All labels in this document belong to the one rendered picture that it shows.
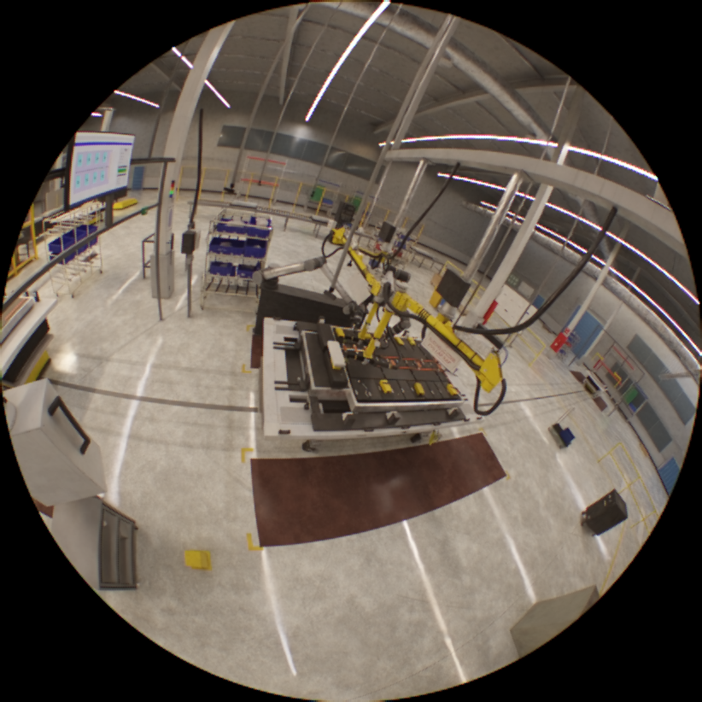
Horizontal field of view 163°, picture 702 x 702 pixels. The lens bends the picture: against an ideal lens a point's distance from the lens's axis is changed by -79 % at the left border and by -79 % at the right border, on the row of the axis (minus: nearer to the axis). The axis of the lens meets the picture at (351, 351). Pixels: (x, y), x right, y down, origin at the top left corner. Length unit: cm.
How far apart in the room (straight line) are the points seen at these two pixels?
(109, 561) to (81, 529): 36
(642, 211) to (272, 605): 359
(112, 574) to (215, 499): 136
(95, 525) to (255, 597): 146
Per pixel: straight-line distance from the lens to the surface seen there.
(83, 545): 228
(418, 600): 316
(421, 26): 808
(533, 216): 752
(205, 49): 523
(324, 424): 220
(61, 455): 158
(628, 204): 149
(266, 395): 232
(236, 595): 266
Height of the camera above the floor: 264
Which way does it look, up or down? 35 degrees down
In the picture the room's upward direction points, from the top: 24 degrees clockwise
